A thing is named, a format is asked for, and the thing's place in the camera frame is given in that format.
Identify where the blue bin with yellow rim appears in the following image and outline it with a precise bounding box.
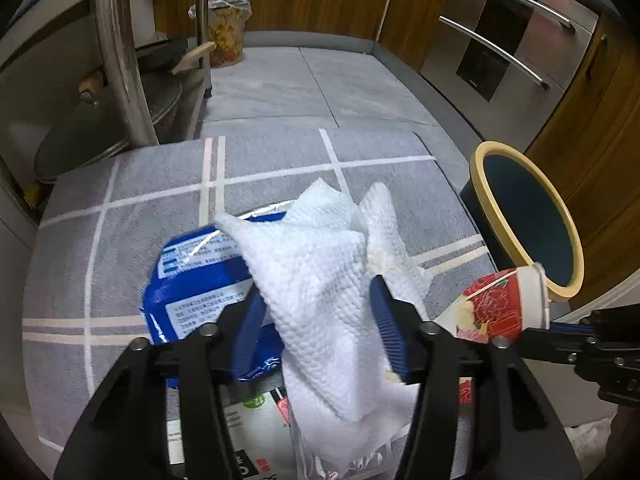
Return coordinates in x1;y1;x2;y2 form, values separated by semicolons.
457;141;586;303

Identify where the small patterned waste bin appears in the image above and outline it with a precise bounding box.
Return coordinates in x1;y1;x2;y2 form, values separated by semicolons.
189;0;252;68

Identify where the stainless steel oven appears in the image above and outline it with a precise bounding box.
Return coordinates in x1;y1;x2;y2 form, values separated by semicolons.
420;0;601;131

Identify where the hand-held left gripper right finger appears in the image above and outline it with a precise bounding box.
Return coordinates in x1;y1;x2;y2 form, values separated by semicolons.
369;274;583;480

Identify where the white crumpled plastic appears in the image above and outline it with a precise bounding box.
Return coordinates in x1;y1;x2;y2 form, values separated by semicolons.
565;417;616;466

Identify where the grey checked floor mat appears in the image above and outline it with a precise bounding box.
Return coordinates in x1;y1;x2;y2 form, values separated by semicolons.
22;130;498;461

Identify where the stainless steel shelf rack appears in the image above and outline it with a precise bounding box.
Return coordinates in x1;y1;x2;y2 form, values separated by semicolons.
0;0;216;201

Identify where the red floral paper cup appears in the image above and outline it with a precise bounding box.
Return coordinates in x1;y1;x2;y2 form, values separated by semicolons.
432;262;551;346

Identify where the blue wet wipes packet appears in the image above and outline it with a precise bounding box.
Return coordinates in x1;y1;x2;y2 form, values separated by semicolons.
141;210;288;390

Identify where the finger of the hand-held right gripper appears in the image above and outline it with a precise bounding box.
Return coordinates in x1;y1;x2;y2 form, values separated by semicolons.
590;309;640;331
517;325;598;363

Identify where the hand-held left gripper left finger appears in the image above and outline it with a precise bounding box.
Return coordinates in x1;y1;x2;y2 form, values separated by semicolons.
54;287;273;480

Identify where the white paper towel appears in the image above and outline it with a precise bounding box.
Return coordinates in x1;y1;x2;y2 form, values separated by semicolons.
214;178;432;466

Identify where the dark pan with wooden handle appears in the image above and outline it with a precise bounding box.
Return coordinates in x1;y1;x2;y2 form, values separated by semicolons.
135;37;218;76

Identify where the dark pot lid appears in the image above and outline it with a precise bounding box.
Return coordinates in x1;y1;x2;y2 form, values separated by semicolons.
34;72;183;183

